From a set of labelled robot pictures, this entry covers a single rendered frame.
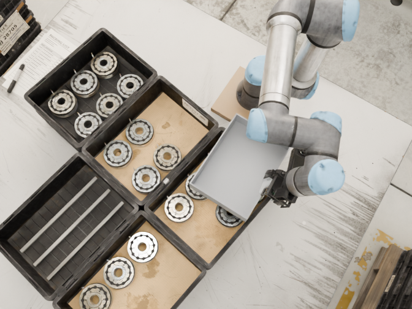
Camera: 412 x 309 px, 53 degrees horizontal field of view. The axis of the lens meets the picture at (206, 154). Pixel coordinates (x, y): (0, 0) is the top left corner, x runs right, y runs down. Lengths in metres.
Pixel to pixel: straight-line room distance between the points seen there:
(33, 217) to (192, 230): 0.56
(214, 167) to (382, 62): 1.82
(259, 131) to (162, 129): 0.67
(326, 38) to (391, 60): 1.70
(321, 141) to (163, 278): 0.75
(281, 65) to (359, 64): 1.80
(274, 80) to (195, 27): 0.95
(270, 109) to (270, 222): 0.73
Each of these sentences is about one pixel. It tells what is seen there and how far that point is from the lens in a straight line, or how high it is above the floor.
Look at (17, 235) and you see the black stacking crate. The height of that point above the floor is 0.83.
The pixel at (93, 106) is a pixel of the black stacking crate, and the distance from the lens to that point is 1.64.
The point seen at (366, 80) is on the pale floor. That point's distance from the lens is 2.79.
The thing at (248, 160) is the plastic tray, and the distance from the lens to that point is 1.30.
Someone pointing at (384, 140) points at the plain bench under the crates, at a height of 0.70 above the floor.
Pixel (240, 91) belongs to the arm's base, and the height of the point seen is 0.77.
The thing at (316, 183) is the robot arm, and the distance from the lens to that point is 0.93.
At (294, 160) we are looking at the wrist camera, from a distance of 1.12.
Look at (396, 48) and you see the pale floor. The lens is 2.98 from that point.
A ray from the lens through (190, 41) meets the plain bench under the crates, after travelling 1.89.
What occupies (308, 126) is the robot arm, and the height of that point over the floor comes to 1.41.
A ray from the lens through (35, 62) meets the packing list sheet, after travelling 1.96.
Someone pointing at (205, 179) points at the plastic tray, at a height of 1.04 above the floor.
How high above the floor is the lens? 2.28
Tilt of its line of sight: 72 degrees down
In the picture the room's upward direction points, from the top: 4 degrees clockwise
